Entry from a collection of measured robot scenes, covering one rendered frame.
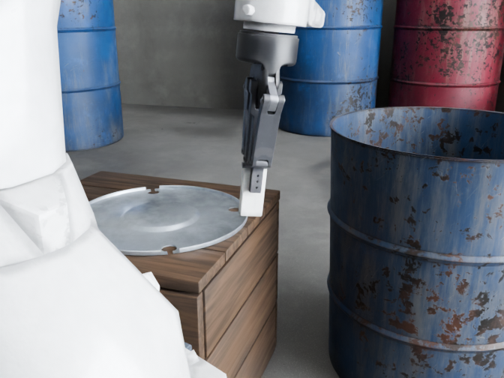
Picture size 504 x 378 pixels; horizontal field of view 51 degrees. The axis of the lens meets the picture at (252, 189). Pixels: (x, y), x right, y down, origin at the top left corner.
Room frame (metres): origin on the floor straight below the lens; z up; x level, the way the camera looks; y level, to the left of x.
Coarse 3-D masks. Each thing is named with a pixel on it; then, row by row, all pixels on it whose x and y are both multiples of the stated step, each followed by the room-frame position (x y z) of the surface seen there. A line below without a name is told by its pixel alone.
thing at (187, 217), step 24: (120, 192) 0.92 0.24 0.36; (144, 192) 0.93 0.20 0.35; (168, 192) 0.93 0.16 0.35; (192, 192) 0.93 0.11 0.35; (216, 192) 0.93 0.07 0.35; (96, 216) 0.81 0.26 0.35; (120, 216) 0.81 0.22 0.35; (144, 216) 0.80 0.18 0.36; (168, 216) 0.80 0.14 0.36; (192, 216) 0.80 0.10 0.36; (216, 216) 0.81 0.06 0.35; (240, 216) 0.81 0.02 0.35; (120, 240) 0.72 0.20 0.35; (144, 240) 0.72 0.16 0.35; (168, 240) 0.72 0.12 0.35; (192, 240) 0.72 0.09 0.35; (216, 240) 0.71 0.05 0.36
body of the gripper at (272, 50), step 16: (240, 32) 0.66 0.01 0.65; (256, 32) 0.64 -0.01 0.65; (240, 48) 0.65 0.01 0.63; (256, 48) 0.63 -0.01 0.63; (272, 48) 0.63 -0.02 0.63; (288, 48) 0.64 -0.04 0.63; (256, 64) 0.66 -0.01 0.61; (272, 64) 0.63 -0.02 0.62; (288, 64) 0.64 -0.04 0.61; (256, 96) 0.64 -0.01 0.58
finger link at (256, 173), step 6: (258, 162) 0.63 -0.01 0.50; (264, 162) 0.63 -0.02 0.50; (252, 168) 0.65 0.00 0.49; (258, 168) 0.64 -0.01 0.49; (264, 168) 0.64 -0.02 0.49; (252, 174) 0.64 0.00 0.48; (258, 174) 0.65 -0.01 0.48; (252, 180) 0.64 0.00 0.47; (258, 180) 0.64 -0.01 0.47; (252, 186) 0.64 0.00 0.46; (258, 186) 0.64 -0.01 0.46; (252, 192) 0.64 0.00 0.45; (258, 192) 0.65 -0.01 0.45
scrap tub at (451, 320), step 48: (336, 144) 0.88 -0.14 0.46; (384, 144) 1.11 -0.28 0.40; (432, 144) 1.11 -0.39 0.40; (480, 144) 1.07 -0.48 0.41; (336, 192) 0.88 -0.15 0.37; (384, 192) 0.77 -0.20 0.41; (432, 192) 0.73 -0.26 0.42; (480, 192) 0.71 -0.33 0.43; (336, 240) 0.87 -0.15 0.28; (384, 240) 0.77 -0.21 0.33; (432, 240) 0.73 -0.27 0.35; (480, 240) 0.71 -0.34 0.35; (336, 288) 0.87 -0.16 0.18; (384, 288) 0.77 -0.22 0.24; (432, 288) 0.73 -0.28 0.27; (480, 288) 0.71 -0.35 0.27; (336, 336) 0.87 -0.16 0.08; (384, 336) 0.76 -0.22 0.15; (432, 336) 0.73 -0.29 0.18; (480, 336) 0.72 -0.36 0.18
